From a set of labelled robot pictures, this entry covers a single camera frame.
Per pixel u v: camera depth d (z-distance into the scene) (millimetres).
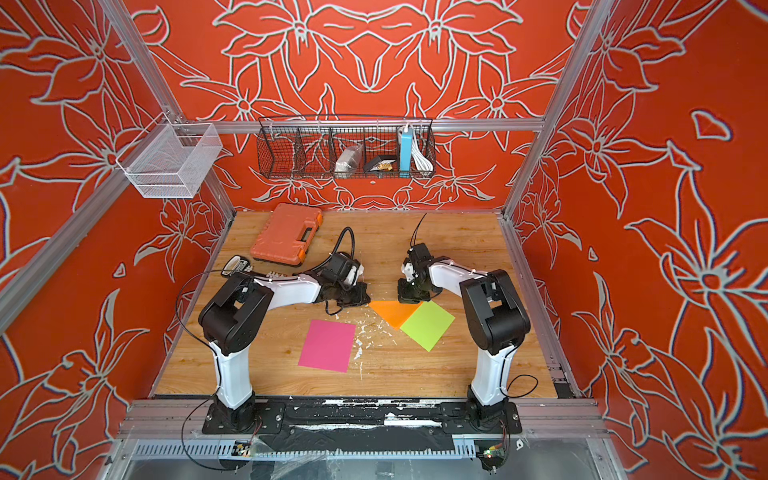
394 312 932
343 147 1002
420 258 795
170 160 916
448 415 731
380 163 862
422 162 913
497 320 498
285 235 1111
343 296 825
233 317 510
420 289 814
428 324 913
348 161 917
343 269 795
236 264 1032
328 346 853
